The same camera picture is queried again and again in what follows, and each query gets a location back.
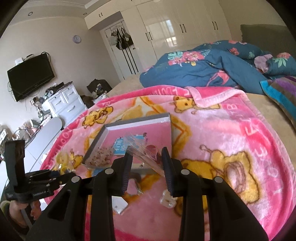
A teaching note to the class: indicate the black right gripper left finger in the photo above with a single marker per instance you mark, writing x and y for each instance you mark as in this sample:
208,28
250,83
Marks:
121,174

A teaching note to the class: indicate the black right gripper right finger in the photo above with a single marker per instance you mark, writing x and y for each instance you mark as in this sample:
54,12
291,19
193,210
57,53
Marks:
172,169

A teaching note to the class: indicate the sheer pink bow hair accessory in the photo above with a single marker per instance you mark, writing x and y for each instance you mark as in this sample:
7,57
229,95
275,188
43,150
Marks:
102,157

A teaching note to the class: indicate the clear pearl hair clip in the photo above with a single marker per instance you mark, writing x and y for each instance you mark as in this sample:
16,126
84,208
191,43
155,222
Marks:
167,200

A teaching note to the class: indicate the clear plastic jewelry packet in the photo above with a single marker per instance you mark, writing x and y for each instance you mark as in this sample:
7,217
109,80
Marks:
149,155

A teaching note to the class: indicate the white bedroom door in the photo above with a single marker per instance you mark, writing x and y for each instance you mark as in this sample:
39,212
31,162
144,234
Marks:
125,61

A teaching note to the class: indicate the person's left hand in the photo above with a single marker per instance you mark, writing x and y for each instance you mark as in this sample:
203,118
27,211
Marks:
15,211

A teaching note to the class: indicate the blue printed card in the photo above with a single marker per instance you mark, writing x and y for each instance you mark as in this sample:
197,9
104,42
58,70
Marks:
119,147

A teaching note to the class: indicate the white curved side table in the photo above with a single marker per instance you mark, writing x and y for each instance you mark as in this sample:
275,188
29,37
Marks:
43,138

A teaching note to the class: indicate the grey shallow box with pink lining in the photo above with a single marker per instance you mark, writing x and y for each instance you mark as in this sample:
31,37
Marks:
156,129

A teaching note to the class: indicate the pink bear print blanket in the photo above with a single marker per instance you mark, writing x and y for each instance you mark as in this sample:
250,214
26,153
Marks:
215,131

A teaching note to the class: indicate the white drawer dresser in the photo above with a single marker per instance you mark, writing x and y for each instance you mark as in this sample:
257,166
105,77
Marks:
66,104

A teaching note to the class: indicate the black bag on floor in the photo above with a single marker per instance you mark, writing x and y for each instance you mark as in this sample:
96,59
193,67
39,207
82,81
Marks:
99,86

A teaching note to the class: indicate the beige bed sheet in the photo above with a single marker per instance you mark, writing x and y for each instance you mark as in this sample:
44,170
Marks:
272,113

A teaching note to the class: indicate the blue floral duvet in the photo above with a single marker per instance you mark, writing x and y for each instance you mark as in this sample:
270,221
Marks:
224,63

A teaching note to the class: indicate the bags hanging on door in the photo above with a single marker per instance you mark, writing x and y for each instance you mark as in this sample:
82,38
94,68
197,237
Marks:
120,39

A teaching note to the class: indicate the white glossy wardrobe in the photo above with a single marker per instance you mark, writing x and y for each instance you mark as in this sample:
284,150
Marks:
159,27

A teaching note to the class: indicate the grey upholstered headboard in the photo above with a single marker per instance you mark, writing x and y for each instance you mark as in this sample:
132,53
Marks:
273,38

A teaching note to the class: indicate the black wall television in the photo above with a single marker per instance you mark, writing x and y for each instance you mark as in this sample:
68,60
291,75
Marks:
30,75

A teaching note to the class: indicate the round purple wall clock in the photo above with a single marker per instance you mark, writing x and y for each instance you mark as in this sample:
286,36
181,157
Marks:
76,39

